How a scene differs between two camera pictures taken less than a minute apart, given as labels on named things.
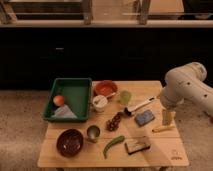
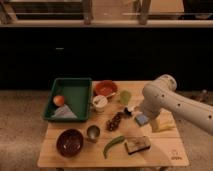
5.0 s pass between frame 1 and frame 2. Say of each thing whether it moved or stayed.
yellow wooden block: stayed
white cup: stayed
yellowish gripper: moved
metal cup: stayed
